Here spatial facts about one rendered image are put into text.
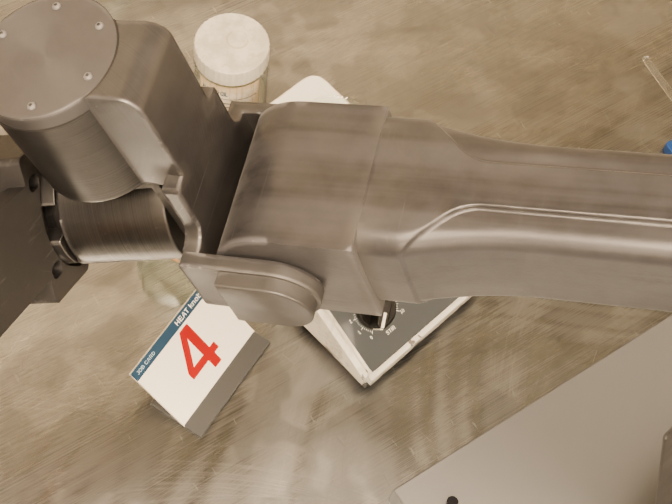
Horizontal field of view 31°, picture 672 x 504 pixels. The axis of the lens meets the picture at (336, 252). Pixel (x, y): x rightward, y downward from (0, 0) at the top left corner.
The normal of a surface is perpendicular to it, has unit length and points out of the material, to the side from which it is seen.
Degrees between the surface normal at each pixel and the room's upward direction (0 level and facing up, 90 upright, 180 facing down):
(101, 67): 19
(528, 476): 4
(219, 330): 40
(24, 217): 71
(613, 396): 4
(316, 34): 0
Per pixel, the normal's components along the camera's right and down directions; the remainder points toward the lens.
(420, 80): 0.09, -0.45
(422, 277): 0.00, 0.84
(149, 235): -0.15, 0.64
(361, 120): -0.24, -0.47
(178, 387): 0.61, -0.02
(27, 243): 0.97, -0.05
